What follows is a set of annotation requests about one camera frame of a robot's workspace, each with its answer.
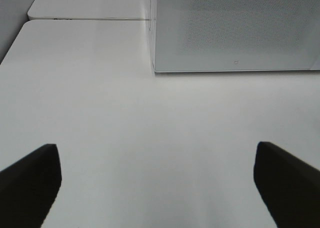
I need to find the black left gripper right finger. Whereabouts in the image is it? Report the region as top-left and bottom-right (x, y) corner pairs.
(253, 141), (320, 227)

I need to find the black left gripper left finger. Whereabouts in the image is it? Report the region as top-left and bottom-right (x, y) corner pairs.
(0, 144), (62, 227)

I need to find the white microwave door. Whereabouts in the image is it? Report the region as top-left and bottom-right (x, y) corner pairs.
(154, 0), (320, 72)

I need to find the white microwave oven body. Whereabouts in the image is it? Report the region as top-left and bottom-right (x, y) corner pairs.
(148, 0), (157, 71)

